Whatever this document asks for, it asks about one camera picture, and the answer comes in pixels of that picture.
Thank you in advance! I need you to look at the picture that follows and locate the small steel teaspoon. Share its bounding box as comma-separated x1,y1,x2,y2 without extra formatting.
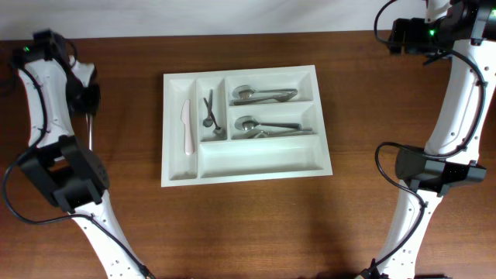
202,89,213,128

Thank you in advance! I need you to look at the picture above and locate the steel dessert spoon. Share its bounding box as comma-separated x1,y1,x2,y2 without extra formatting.
204,98,226,137

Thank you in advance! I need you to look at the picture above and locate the large steel spoon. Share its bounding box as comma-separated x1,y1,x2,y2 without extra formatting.
234,115,301,131

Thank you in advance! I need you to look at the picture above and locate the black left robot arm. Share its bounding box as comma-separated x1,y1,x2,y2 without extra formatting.
6,29,153,278

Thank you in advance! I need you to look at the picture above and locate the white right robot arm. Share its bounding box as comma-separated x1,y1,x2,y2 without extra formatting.
358,0,495,278

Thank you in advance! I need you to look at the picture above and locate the white plastic cutlery tray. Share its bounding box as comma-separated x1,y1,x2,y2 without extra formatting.
161,65,332,187

